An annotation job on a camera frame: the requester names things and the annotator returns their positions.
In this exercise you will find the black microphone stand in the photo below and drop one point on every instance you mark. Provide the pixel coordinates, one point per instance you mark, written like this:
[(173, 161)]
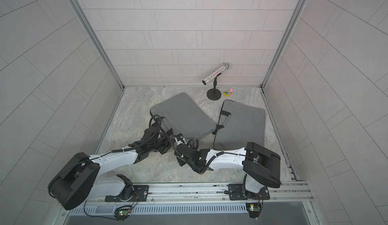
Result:
[(214, 94)]

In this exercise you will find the glitter microphone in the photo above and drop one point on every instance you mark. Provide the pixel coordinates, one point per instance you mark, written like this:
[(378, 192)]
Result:
[(215, 74)]

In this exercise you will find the grey laptop bag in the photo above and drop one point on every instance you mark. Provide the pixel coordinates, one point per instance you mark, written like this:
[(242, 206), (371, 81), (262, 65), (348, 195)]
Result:
[(182, 115), (239, 124)]

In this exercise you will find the aluminium mounting rail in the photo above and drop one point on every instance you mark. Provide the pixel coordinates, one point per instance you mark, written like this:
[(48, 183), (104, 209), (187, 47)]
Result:
[(188, 192)]

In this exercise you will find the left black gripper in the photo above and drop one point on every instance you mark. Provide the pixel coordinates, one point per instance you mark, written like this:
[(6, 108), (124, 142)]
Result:
[(166, 138)]

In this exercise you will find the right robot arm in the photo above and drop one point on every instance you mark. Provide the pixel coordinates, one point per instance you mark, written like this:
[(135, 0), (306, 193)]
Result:
[(261, 165)]

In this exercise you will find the left circuit board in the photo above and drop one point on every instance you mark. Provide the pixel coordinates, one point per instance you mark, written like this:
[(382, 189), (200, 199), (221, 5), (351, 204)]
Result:
[(122, 213)]

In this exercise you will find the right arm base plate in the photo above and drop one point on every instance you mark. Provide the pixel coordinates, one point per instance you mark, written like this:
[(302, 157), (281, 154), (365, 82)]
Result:
[(238, 192)]

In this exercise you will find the right circuit board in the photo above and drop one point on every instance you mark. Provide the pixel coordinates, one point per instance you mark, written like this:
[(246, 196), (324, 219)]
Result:
[(254, 210)]

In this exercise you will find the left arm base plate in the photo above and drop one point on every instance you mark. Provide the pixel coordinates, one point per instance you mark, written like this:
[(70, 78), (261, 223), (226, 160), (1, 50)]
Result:
[(134, 193)]

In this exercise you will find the circuit board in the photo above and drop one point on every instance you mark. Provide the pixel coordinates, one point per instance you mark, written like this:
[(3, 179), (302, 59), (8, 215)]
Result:
[(122, 213), (254, 210)]

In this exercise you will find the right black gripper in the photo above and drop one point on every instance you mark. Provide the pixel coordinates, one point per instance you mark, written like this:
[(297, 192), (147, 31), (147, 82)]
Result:
[(180, 161)]

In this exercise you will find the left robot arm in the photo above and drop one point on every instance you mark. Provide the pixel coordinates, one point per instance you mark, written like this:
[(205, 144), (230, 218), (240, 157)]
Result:
[(82, 177)]

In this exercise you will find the pink yellow toy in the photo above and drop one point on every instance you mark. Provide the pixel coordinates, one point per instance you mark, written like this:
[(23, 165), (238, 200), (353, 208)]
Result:
[(228, 92)]

